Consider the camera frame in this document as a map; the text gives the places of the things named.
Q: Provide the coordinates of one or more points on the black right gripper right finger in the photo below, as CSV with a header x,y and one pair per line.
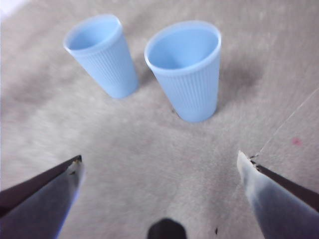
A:
x,y
281,206

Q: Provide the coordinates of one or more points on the blue ribbed plastic cup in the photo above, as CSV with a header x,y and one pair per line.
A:
x,y
112,67
192,89

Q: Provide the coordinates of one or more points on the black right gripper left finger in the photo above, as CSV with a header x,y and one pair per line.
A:
x,y
37,206

